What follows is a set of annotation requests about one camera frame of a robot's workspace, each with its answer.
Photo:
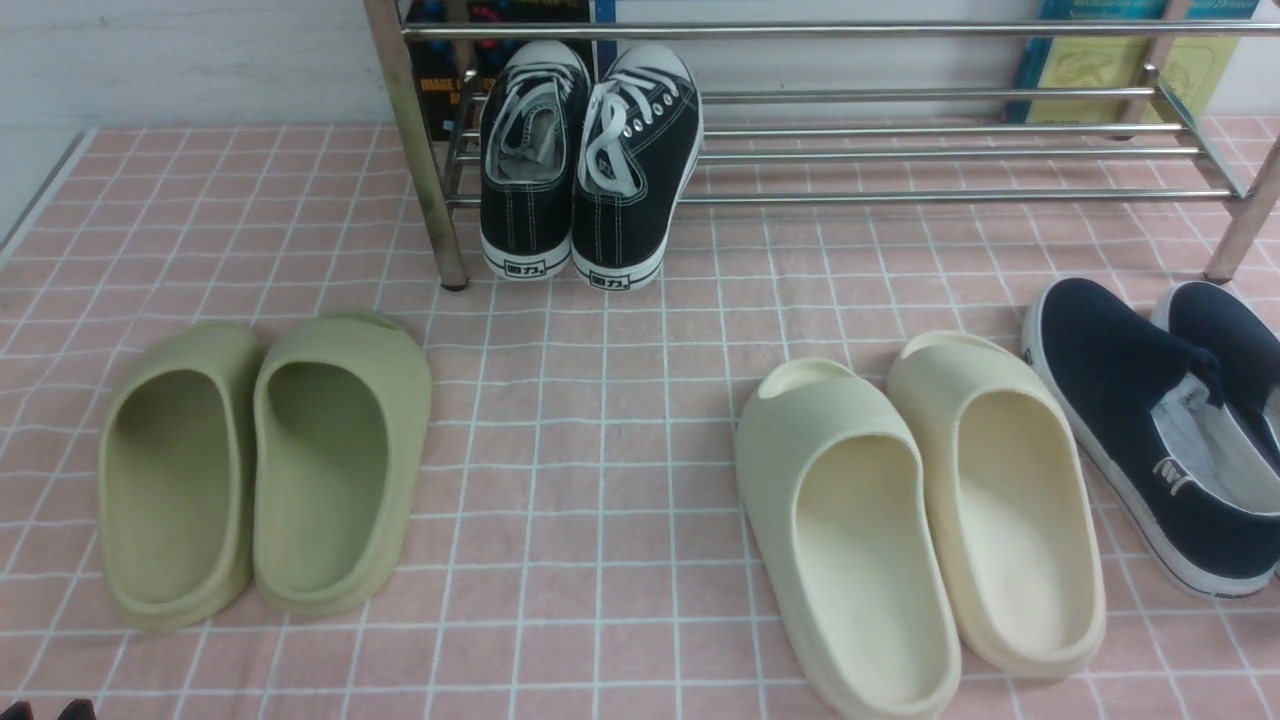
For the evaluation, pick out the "navy slip-on shoe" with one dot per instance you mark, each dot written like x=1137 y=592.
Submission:
x=1208 y=379
x=1085 y=344

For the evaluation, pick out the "metal shoe rack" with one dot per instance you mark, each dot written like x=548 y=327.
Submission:
x=1154 y=110

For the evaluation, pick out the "right black canvas sneaker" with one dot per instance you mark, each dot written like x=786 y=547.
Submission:
x=640 y=142

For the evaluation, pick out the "black canvas sneaker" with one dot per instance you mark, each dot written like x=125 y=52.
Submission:
x=640 y=142
x=530 y=139

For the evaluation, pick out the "left cream foam slide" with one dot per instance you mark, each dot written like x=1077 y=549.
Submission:
x=832 y=483

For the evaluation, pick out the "cream foam slide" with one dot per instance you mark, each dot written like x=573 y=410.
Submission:
x=832 y=483
x=1006 y=504

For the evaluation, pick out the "left black canvas sneaker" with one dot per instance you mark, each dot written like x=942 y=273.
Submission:
x=530 y=139

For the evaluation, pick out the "right green foam slide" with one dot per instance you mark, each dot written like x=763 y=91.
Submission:
x=341 y=409

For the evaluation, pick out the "green foam slide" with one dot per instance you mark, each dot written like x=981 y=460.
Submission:
x=176 y=470
x=341 y=409

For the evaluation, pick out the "dark printed box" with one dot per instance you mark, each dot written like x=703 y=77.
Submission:
x=437 y=68

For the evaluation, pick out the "right cream foam slide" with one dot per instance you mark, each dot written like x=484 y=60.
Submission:
x=1006 y=504

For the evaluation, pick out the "left green foam slide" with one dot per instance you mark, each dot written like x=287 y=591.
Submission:
x=176 y=470

